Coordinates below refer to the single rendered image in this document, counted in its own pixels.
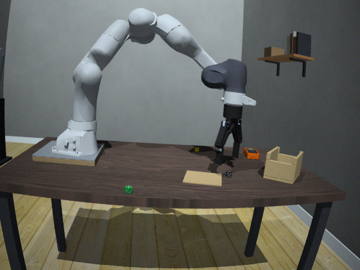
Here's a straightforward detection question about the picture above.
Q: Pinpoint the green die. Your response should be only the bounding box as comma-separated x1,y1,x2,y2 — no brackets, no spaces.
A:
125,186,133,194

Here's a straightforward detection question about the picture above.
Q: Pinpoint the tan flat mat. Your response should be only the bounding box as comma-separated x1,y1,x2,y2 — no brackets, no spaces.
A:
183,170,222,186

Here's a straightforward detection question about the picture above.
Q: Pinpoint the tan wooden crate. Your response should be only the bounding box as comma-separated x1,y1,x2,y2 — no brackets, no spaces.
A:
263,147,303,184

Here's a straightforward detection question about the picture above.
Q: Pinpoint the orange pocket multimeter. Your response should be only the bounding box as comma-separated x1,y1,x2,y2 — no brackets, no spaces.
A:
244,148,259,160

